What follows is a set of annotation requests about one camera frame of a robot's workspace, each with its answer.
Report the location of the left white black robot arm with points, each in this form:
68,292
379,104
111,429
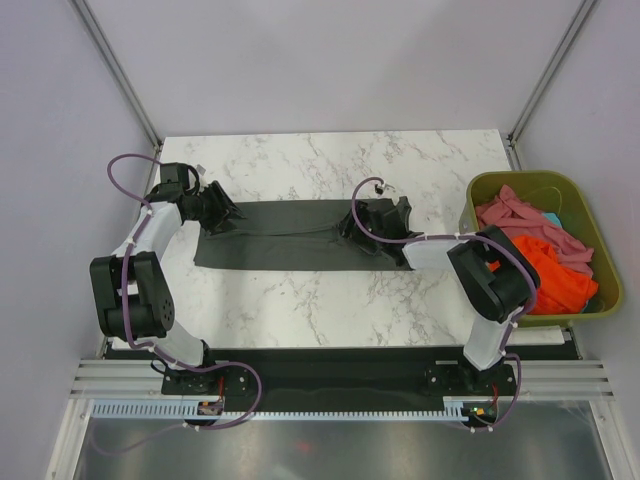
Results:
132,297

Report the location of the left aluminium frame post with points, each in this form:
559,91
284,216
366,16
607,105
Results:
98,37

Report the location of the olive green plastic bin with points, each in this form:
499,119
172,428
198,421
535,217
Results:
553,192

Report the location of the white slotted cable duct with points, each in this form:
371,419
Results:
193,410

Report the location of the aluminium front rail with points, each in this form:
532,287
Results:
543,380

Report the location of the pink t shirt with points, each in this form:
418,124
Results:
516,217

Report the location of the orange t shirt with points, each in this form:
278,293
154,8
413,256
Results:
562,289

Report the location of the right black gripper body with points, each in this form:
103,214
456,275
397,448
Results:
362,238

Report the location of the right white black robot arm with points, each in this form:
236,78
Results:
499,282

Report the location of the teal cloth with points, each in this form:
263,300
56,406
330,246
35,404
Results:
552,218

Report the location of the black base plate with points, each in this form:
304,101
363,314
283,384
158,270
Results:
353,379

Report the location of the dark grey t shirt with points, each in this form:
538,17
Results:
288,236

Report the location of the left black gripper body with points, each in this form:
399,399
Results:
212,208

